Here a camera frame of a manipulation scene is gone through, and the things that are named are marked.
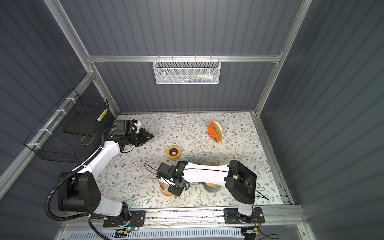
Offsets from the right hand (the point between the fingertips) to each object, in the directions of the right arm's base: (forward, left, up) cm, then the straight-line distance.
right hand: (177, 190), depth 79 cm
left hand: (+27, +15, +13) cm, 33 cm away
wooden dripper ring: (+25, +5, -3) cm, 25 cm away
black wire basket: (+20, +50, +27) cm, 61 cm away
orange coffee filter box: (+37, -22, +4) cm, 43 cm away
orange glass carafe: (-2, +5, +10) cm, 11 cm away
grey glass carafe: (+1, -18, +1) cm, 18 cm away
